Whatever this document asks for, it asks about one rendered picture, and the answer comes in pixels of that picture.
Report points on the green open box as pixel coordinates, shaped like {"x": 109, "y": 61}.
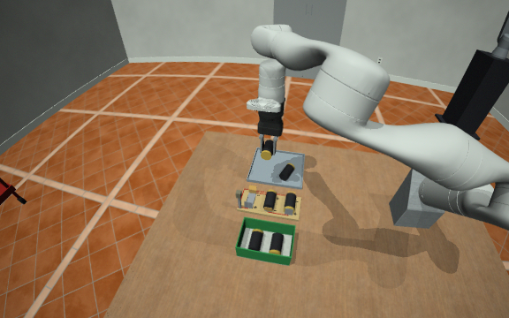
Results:
{"x": 269, "y": 228}

